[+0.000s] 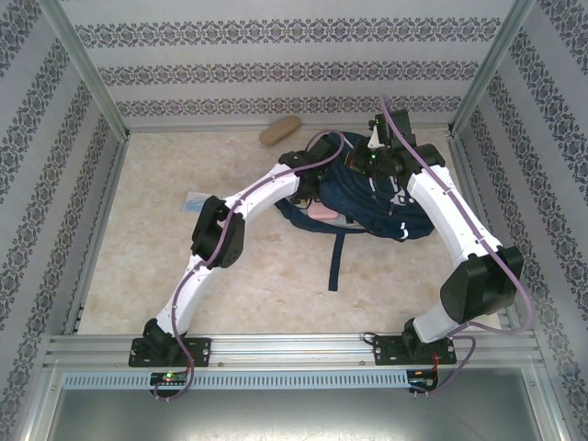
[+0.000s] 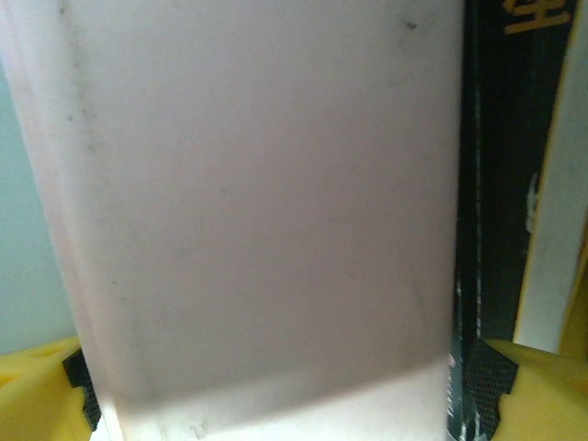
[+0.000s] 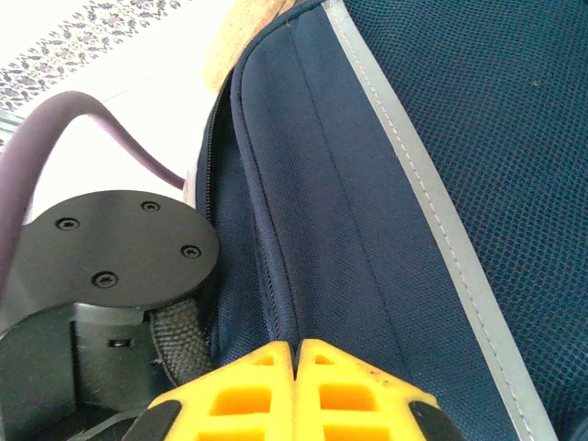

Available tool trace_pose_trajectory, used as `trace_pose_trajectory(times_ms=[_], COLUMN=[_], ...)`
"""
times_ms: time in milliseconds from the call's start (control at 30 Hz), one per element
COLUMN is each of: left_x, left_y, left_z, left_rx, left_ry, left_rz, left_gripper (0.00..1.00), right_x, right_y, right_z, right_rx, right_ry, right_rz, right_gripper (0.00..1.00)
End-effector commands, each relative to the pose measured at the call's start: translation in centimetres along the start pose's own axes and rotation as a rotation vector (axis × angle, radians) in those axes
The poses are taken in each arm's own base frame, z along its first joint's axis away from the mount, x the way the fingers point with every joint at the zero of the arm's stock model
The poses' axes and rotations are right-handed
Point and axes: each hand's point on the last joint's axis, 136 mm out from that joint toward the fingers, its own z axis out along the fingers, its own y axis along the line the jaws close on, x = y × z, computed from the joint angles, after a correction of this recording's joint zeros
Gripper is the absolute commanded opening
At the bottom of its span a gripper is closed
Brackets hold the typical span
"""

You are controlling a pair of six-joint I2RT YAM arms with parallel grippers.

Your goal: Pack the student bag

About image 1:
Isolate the aluminium frame post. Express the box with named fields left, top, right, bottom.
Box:
left=39, top=0, right=132, bottom=139
left=447, top=0, right=537, bottom=137

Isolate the clear plastic blue mask pack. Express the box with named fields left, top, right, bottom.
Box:
left=183, top=190, right=208, bottom=213

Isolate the aluminium mounting rail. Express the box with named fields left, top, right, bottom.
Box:
left=43, top=334, right=539, bottom=368

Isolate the pink pencil case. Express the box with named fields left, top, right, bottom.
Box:
left=306, top=201, right=340, bottom=222

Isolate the right aluminium side rail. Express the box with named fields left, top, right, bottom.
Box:
left=447, top=135, right=523, bottom=331

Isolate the tan glasses case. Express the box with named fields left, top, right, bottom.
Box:
left=258, top=115, right=302, bottom=147

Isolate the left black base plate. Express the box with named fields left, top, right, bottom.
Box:
left=128, top=337, right=212, bottom=368

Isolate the left small circuit board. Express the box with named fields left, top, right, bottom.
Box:
left=150, top=371, right=189, bottom=386

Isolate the navy blue backpack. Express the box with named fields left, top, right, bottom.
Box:
left=275, top=130, right=435, bottom=291

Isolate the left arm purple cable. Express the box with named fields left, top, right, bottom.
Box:
left=153, top=130, right=345, bottom=403

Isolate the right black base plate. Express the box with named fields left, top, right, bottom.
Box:
left=372, top=334, right=458, bottom=368

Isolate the slotted grey cable duct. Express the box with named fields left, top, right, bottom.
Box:
left=62, top=369, right=410, bottom=390

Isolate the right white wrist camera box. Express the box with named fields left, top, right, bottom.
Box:
left=367, top=121, right=387, bottom=149

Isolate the aluminium side rail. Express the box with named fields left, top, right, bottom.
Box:
left=63, top=137, right=130, bottom=334
left=447, top=135, right=523, bottom=331

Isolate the left aluminium side rail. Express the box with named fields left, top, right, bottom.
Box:
left=63, top=137, right=130, bottom=334

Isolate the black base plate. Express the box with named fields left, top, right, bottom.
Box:
left=128, top=337, right=212, bottom=368
left=372, top=334, right=458, bottom=368

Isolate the right aluminium frame post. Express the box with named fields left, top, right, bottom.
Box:
left=447, top=0, right=537, bottom=137

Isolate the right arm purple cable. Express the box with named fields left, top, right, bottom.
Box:
left=379, top=94, right=537, bottom=401

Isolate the right small circuit board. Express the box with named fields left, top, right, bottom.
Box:
left=408, top=369, right=440, bottom=391

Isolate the left aluminium frame post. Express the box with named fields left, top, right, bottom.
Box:
left=39, top=0, right=132, bottom=139

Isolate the aluminium back rail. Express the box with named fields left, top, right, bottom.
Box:
left=126, top=122, right=454, bottom=135

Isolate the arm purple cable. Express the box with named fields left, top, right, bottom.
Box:
left=379, top=94, right=537, bottom=401
left=153, top=130, right=345, bottom=403

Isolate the small circuit board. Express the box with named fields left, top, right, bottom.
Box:
left=150, top=371, right=189, bottom=386
left=408, top=369, right=440, bottom=391

